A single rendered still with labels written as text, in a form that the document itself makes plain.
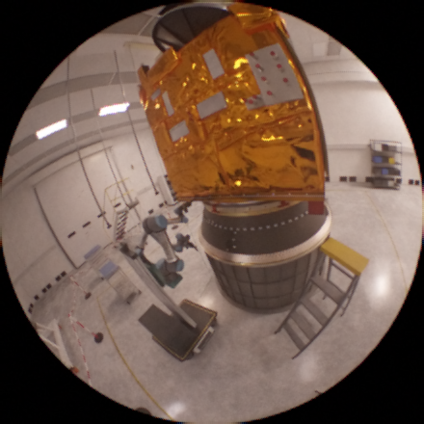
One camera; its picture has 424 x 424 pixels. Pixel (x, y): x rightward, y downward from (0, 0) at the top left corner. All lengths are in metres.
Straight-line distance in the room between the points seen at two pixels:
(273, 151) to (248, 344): 2.36
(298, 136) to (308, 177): 0.32
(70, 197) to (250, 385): 8.72
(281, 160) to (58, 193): 8.44
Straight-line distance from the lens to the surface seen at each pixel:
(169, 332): 1.85
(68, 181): 8.40
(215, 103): 1.47
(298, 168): 1.19
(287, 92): 1.17
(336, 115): 6.84
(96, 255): 5.38
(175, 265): 1.28
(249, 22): 1.49
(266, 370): 2.32
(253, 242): 1.55
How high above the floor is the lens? 2.32
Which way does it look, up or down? 22 degrees down
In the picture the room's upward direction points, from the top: 19 degrees counter-clockwise
